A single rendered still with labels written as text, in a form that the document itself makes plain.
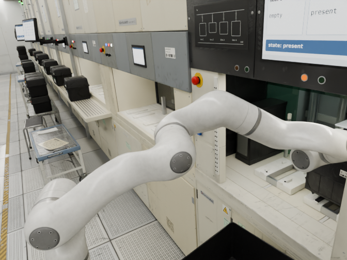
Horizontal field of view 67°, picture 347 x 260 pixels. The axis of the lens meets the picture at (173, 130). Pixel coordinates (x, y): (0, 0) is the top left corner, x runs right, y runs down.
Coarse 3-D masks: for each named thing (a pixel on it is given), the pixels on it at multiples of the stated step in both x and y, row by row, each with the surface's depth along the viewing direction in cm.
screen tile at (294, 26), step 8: (272, 0) 76; (280, 0) 74; (288, 0) 72; (304, 0) 68; (272, 8) 77; (280, 8) 74; (288, 8) 72; (296, 8) 70; (304, 8) 68; (296, 16) 71; (272, 24) 78; (280, 24) 76; (288, 24) 74; (296, 24) 71; (272, 32) 79; (280, 32) 76; (288, 32) 74; (296, 32) 72
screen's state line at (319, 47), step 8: (272, 40) 79; (280, 40) 77; (288, 40) 75; (296, 40) 73; (304, 40) 71; (312, 40) 69; (320, 40) 67; (328, 40) 65; (272, 48) 80; (280, 48) 78; (288, 48) 75; (296, 48) 73; (304, 48) 71; (312, 48) 69; (320, 48) 67; (328, 48) 66; (336, 48) 64; (344, 48) 62
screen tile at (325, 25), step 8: (312, 0) 66; (320, 0) 64; (328, 0) 63; (336, 0) 61; (344, 0) 60; (344, 8) 60; (336, 16) 62; (344, 16) 61; (312, 24) 68; (320, 24) 66; (328, 24) 64; (336, 24) 63; (344, 24) 61; (312, 32) 68; (320, 32) 66; (328, 32) 65; (336, 32) 63; (344, 32) 62
